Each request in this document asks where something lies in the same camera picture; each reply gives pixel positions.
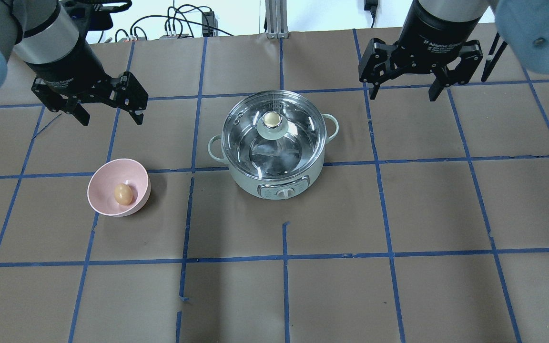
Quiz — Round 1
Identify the brown egg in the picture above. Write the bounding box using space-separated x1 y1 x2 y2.
113 184 133 206

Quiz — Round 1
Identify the pink bowl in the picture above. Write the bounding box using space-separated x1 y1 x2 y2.
87 158 151 217

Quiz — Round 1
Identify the pale green electric pot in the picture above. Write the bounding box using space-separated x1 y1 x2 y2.
207 91 340 200

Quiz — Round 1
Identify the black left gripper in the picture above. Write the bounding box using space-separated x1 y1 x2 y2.
31 40 148 126

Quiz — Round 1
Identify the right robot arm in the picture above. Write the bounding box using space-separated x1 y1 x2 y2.
358 0 549 101

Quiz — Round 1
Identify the glass pot lid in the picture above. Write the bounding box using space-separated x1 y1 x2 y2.
221 91 339 181

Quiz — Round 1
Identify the aluminium frame post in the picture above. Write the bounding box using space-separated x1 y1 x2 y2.
265 0 289 39

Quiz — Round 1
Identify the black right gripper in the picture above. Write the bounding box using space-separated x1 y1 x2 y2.
358 0 484 102

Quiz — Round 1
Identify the black power plug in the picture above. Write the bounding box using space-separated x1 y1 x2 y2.
364 0 379 28

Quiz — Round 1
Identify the black cables bundle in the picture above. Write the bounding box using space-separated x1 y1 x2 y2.
96 0 234 44

